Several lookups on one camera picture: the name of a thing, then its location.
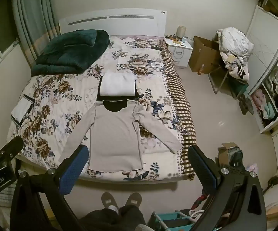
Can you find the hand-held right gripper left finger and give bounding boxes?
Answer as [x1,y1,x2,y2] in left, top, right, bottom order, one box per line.
[10,144,91,231]

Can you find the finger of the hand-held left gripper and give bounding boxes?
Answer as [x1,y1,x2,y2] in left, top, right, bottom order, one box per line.
[0,136,24,164]

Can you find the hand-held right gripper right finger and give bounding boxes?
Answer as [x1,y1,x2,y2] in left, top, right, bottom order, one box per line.
[188,144,267,231]

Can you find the grey long-sleeve shirt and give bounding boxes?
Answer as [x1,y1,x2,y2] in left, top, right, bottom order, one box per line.
[58,99,183,172]

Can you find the pile of clothes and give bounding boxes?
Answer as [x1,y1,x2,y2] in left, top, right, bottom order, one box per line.
[216,27,254,80]

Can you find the small cardboard box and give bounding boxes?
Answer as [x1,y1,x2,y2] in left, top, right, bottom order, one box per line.
[217,142,246,168]

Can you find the red checked cloth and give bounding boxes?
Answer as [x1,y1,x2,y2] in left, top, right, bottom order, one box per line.
[191,194,208,210]

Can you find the white cloth with black trim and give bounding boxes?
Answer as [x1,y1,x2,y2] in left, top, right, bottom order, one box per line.
[10,94,36,127]

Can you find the brown slipper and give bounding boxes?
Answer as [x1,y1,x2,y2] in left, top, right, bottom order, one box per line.
[101,192,119,209]
[125,192,142,209]

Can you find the teal plastic basket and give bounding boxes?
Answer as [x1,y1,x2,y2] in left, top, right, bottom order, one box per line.
[149,211,198,231]

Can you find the person's legs in dark trousers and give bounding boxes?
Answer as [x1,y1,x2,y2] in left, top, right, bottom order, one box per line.
[79,204,147,231]

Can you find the bed with floral cover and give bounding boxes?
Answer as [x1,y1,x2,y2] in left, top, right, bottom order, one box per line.
[6,35,197,184]

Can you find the brown checked blanket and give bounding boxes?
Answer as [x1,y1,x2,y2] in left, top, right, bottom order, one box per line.
[159,40,197,181]

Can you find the black garment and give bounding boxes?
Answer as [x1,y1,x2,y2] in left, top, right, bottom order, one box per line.
[96,76,145,113]

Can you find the metal folding chair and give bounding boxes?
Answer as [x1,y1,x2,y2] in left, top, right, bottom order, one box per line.
[208,65,248,100]

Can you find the folded white garment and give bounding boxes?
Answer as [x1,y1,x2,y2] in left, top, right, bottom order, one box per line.
[99,71,136,97]

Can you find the dark green blanket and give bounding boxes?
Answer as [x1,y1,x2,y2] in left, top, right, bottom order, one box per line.
[30,29,110,76]

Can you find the large cardboard box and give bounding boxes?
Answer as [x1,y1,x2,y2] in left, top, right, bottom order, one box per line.
[188,36,223,74]

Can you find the white nightstand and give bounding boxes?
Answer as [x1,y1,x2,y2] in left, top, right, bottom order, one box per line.
[164,37,194,69]

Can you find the green curtain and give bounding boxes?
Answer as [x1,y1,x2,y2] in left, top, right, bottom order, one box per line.
[11,0,61,66]

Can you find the white wardrobe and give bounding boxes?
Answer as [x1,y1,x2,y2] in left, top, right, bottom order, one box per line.
[246,4,278,134]

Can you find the beige table lamp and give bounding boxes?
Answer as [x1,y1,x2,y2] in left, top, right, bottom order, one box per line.
[177,25,187,38]

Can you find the white bed headboard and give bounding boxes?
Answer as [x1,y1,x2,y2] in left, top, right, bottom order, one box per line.
[58,9,167,38]

